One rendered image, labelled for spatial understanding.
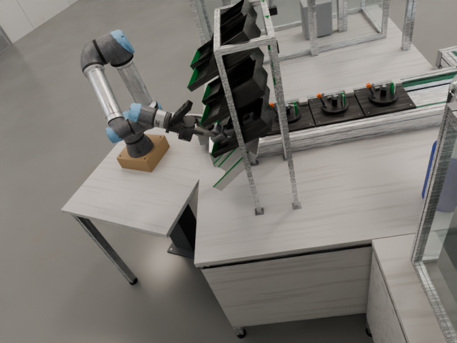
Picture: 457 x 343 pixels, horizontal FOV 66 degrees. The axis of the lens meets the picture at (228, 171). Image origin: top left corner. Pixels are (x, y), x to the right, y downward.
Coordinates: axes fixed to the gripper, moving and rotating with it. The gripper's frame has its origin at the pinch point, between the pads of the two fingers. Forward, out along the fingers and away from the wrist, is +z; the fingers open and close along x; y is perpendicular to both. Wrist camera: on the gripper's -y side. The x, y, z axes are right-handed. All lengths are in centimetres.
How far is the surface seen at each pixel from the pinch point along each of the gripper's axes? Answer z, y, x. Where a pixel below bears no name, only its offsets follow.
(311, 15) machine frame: 41, -5, -126
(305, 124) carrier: 44, 13, -36
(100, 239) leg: -52, 105, 5
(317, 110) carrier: 50, 10, -47
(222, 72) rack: -1.7, -34.1, 11.4
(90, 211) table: -54, 70, 9
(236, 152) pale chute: 11.7, 13.0, -3.4
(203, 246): 8, 41, 30
